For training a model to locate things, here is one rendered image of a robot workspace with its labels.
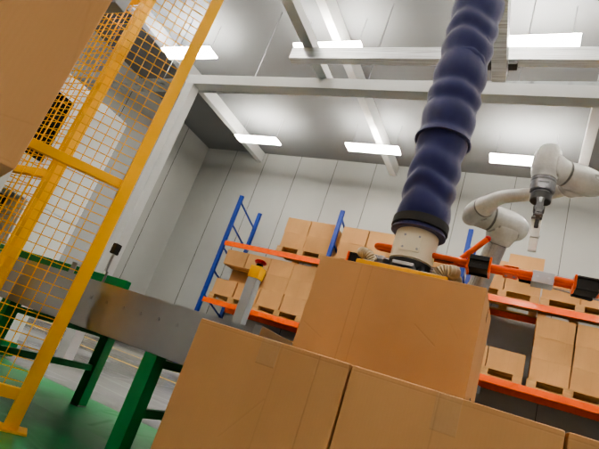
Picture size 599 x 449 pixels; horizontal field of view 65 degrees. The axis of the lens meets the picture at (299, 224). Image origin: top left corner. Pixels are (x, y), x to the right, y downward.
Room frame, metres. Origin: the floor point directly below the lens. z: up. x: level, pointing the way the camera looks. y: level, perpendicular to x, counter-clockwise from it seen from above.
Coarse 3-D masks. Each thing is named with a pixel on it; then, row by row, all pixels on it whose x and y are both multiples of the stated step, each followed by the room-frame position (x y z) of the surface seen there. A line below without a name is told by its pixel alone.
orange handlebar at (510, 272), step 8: (376, 248) 1.84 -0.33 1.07; (384, 248) 1.80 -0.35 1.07; (432, 256) 1.71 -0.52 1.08; (440, 256) 1.70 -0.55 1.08; (448, 256) 1.69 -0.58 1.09; (448, 264) 1.73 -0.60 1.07; (456, 264) 1.71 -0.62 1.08; (464, 264) 1.67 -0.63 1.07; (496, 272) 1.64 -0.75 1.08; (504, 272) 1.60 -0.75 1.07; (512, 272) 1.59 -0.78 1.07; (520, 272) 1.57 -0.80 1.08; (528, 272) 1.56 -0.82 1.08; (528, 280) 1.60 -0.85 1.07; (560, 280) 1.52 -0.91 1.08; (568, 280) 1.50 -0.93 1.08; (568, 288) 1.54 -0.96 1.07
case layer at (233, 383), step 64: (192, 384) 1.18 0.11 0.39; (256, 384) 1.11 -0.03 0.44; (320, 384) 1.04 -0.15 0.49; (384, 384) 0.98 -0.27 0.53; (192, 448) 1.15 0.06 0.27; (256, 448) 1.09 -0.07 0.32; (320, 448) 1.03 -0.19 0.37; (384, 448) 0.97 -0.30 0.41; (448, 448) 0.92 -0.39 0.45; (512, 448) 0.87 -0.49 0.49; (576, 448) 0.83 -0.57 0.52
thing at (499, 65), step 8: (504, 16) 2.32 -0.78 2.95; (504, 24) 2.37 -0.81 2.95; (504, 32) 2.43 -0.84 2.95; (496, 40) 2.52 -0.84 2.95; (504, 40) 2.50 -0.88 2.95; (496, 48) 2.58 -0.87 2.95; (504, 48) 2.56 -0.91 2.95; (496, 56) 2.65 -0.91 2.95; (504, 56) 2.63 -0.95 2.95; (488, 64) 2.86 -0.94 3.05; (496, 64) 2.72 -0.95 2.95; (504, 64) 2.70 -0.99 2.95; (512, 64) 2.78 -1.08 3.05; (496, 72) 2.79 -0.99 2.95; (504, 72) 2.77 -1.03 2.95; (496, 80) 2.87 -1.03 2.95; (504, 80) 2.85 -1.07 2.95
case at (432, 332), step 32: (320, 288) 1.72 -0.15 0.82; (352, 288) 1.67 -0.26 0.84; (384, 288) 1.61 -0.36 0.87; (416, 288) 1.56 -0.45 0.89; (448, 288) 1.51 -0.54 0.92; (480, 288) 1.46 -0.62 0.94; (320, 320) 1.71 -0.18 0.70; (352, 320) 1.65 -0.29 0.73; (384, 320) 1.60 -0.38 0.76; (416, 320) 1.55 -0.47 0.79; (448, 320) 1.50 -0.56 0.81; (480, 320) 1.46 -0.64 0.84; (320, 352) 1.69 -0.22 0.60; (352, 352) 1.63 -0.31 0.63; (384, 352) 1.58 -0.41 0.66; (416, 352) 1.54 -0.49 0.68; (448, 352) 1.49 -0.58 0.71; (480, 352) 1.67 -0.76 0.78; (416, 384) 1.52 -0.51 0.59; (448, 384) 1.48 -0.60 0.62
